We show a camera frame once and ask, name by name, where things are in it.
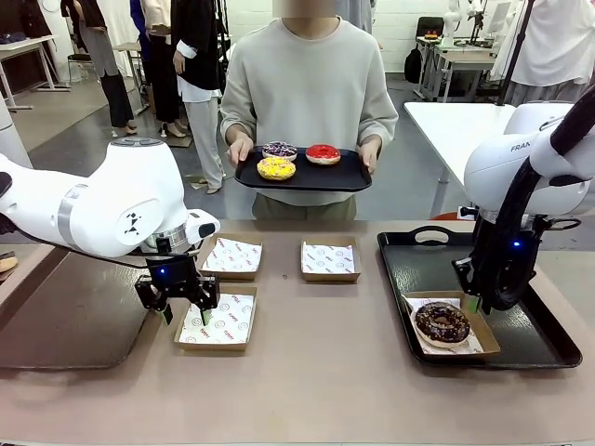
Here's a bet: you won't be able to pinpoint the person grey hoodie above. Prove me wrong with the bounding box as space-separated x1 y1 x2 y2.
337 0 375 34

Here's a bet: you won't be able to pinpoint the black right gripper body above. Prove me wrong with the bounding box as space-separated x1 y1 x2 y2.
501 217 541 284

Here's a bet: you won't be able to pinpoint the white red-printed liner paper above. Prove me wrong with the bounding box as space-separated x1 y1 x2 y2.
302 241 357 274
403 295 484 355
203 237 261 273
180 292 256 345

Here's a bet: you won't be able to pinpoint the black right arm cable sleeve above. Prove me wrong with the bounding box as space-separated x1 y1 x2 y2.
469 83 595 315

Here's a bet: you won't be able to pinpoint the black office chair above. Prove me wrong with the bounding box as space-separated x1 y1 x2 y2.
415 17 446 50

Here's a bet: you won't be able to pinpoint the person in beige sweater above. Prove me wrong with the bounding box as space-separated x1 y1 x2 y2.
219 0 400 222

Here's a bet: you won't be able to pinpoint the person blue garment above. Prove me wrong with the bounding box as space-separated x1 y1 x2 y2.
128 0 152 61

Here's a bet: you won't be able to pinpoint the yellow sprinkled donut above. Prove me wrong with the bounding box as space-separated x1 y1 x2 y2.
257 156 298 181

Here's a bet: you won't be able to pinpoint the brown cardboard box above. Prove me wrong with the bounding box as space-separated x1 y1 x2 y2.
174 285 259 351
299 237 363 283
402 290 502 358
199 236 264 282

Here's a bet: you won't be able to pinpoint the person's left hand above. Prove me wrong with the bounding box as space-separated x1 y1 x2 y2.
356 141 378 169

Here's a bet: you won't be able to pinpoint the large white table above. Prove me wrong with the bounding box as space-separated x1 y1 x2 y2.
403 100 529 208

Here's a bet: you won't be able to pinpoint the dark brown plastic tray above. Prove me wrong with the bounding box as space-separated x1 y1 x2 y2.
0 245 162 371

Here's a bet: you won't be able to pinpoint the person black vest beige trousers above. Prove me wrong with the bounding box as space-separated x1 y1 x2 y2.
170 0 229 195

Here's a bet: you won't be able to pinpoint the grey workshop desk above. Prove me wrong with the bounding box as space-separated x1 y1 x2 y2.
416 35 501 103

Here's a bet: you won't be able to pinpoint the person's right hand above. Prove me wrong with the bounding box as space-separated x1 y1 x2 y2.
227 138 255 164

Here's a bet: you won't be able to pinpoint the person's left forearm beige sleeve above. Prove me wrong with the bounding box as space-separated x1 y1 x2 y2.
357 106 400 148

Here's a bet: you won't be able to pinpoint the black serving tray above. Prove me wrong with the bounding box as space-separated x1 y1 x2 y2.
233 146 374 191

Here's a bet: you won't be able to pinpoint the person white shirt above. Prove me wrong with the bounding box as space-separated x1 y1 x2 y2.
490 0 595 106

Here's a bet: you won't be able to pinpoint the person's right forearm beige sleeve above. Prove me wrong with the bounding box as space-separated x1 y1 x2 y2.
219 99 257 145

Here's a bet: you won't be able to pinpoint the white side table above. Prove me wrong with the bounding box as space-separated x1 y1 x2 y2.
0 35 60 112

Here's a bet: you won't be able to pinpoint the black stand pole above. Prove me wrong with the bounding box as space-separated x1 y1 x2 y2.
496 0 536 107

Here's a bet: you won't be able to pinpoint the black desk stand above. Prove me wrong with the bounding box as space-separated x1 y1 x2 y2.
464 0 495 47

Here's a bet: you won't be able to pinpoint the person cream top black trousers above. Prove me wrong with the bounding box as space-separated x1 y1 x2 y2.
139 0 187 138

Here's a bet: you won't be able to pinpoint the purple sprinkled donut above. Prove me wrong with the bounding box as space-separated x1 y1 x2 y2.
261 141 298 162

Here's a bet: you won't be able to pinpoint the red glazed donut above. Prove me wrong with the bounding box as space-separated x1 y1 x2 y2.
305 143 342 166

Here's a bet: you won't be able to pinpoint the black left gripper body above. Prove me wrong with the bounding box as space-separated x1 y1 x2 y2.
143 255 201 301

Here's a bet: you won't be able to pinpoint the white pedestal column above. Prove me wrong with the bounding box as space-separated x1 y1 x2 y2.
0 95 34 169

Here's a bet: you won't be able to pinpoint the black backpack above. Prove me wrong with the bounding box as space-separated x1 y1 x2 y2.
403 46 425 85

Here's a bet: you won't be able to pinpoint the chocolate sprinkled donut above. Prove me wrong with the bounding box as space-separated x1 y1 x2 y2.
413 300 472 348

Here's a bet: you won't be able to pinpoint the person grey dress black jacket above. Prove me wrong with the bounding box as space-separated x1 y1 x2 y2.
59 0 139 138

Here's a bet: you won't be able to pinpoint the black tray with handle cutout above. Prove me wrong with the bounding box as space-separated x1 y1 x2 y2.
377 226 583 371

